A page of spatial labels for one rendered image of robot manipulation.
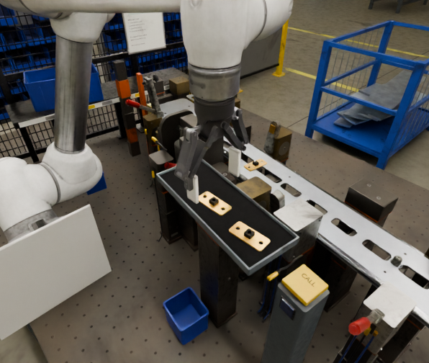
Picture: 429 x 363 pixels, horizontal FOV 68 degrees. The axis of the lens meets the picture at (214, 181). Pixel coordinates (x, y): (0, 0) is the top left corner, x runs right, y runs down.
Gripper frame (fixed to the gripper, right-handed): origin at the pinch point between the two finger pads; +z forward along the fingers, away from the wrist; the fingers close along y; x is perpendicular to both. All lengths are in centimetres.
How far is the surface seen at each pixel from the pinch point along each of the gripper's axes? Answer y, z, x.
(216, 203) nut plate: 0.1, 6.0, 0.7
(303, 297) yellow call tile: 6.2, 6.6, 27.9
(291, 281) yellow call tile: 5.0, 6.6, 24.7
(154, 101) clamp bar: -29, 11, -63
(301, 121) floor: -256, 123, -116
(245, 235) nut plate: 2.9, 6.0, 12.0
